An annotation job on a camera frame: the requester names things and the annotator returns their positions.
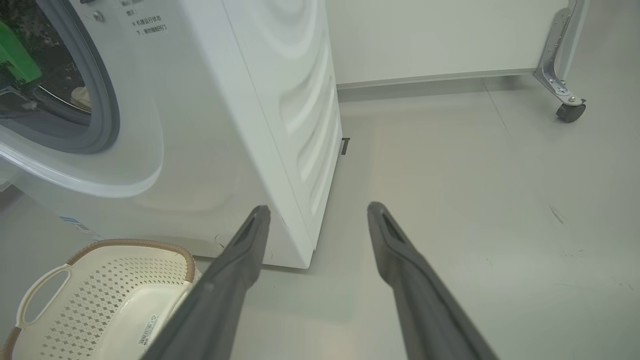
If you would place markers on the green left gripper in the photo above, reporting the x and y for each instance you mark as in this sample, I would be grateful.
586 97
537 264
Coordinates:
15 60

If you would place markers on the black caster wheel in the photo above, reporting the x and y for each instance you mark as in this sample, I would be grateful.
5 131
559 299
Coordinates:
570 113

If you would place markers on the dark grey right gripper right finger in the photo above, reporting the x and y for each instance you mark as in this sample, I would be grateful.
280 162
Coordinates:
430 310

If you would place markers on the blue energy label sticker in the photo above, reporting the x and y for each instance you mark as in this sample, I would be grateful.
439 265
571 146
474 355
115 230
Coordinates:
77 226

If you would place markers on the white mobile partition panel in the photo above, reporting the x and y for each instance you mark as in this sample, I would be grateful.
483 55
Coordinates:
425 35

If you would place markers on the white barcode label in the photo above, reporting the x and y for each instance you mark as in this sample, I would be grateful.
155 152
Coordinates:
147 330

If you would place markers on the cream perforated laundry basket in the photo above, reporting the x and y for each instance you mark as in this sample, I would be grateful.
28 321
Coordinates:
100 300

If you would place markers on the small dark floor bracket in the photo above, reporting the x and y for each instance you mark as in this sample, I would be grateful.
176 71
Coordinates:
345 146

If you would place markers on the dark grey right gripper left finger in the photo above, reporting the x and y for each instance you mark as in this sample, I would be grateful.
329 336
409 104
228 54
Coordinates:
215 300

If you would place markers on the white front-load washing machine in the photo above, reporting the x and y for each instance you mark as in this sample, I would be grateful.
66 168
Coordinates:
200 125

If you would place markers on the cream garment with blue cuff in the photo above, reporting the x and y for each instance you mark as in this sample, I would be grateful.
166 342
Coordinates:
82 99

